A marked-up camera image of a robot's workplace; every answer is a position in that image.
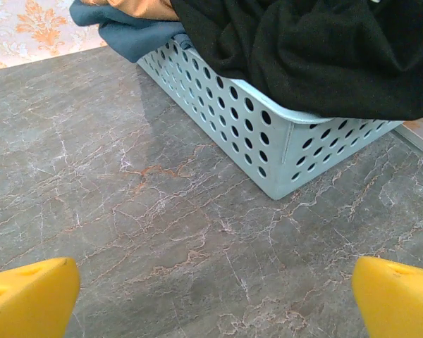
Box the blue t-shirt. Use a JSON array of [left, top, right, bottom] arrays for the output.
[[69, 0, 195, 64]]

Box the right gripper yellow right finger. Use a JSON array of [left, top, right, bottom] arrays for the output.
[[351, 256, 423, 338]]

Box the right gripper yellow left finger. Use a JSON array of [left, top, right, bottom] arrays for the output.
[[0, 257, 81, 338]]

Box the black floral print t-shirt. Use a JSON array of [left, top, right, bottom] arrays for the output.
[[169, 0, 423, 121]]

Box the light blue perforated plastic basket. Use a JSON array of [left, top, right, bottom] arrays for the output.
[[136, 37, 406, 201]]

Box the tan t-shirt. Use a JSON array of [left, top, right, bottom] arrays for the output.
[[82, 0, 180, 22]]

